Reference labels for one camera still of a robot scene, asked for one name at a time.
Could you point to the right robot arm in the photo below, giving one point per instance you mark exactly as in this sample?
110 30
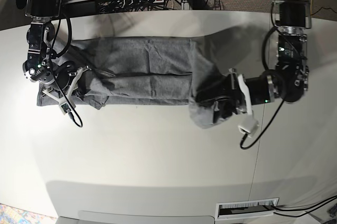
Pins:
41 38

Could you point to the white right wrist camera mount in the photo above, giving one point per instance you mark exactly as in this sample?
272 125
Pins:
63 97

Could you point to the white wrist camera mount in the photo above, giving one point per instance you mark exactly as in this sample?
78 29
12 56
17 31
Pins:
63 97
249 125

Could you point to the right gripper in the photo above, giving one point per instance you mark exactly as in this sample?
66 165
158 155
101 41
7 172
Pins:
64 75

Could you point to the black power strip red switch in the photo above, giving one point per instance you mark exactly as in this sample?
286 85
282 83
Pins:
122 6

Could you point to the grey T-shirt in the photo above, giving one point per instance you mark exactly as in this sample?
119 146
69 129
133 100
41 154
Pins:
139 70

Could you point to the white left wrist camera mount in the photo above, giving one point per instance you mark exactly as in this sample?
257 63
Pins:
249 125

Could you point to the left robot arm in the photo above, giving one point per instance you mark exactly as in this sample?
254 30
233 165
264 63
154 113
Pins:
284 58

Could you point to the table cable grommet slot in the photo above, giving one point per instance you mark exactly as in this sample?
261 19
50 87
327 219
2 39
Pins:
245 209

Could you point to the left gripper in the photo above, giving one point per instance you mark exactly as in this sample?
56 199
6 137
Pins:
218 97

